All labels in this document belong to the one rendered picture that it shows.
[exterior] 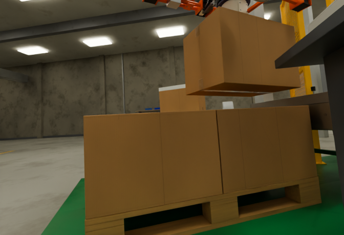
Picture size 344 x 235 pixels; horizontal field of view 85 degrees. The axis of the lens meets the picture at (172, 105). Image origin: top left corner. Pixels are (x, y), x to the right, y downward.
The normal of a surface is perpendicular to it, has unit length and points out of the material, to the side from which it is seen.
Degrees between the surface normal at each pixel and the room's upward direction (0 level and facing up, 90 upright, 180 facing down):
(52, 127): 90
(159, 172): 90
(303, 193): 90
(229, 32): 90
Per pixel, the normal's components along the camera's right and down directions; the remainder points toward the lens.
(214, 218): 0.27, -0.10
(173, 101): -0.40, -0.05
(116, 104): -0.15, -0.07
